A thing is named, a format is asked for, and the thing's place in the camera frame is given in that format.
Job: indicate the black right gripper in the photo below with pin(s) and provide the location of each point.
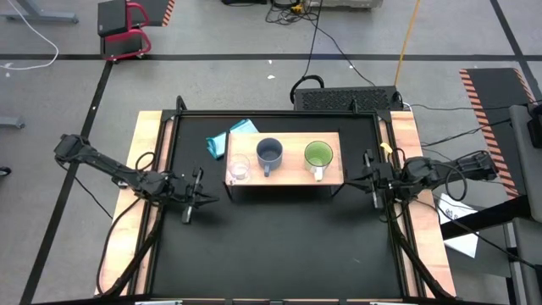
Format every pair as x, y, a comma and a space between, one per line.
381, 178

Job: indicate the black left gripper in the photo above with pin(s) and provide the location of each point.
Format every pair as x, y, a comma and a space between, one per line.
184, 190

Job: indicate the blue-grey mug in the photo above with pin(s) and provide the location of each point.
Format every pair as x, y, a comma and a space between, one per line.
269, 153

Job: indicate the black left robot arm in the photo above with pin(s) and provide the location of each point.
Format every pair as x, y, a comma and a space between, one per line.
114, 169

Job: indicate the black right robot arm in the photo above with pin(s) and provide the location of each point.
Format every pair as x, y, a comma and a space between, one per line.
423, 173

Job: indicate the light wooden shelf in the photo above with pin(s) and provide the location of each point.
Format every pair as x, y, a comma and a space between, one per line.
292, 144

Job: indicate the yellow tag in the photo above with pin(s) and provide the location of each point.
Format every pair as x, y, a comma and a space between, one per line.
385, 148

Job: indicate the light blue cloth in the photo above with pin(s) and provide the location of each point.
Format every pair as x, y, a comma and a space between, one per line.
218, 144

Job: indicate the black perforated computer case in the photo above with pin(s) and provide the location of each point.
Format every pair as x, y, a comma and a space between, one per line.
347, 99

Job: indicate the light wooden side board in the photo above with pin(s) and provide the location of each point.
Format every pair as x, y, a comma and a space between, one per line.
427, 237
123, 233

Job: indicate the white paper sheets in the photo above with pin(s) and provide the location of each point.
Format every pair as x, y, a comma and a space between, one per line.
463, 245

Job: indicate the hazard-striped black floor mat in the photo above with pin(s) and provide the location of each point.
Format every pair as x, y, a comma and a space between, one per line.
156, 10
495, 110

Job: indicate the grey floor device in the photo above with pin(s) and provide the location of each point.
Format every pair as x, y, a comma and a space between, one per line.
347, 3

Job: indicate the black device on chair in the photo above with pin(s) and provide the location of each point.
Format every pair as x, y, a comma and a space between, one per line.
535, 127

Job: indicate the red and black cart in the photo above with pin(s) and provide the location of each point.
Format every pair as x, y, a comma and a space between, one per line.
114, 21

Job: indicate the black floor device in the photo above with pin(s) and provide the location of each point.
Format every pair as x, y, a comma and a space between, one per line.
243, 1

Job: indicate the black wheel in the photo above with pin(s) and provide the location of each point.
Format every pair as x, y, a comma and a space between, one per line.
4, 171

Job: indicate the grey metal floor base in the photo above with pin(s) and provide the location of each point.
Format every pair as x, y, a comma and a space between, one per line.
10, 122
42, 18

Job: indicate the black aluminium table frame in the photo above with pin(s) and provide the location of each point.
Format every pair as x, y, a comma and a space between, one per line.
275, 113

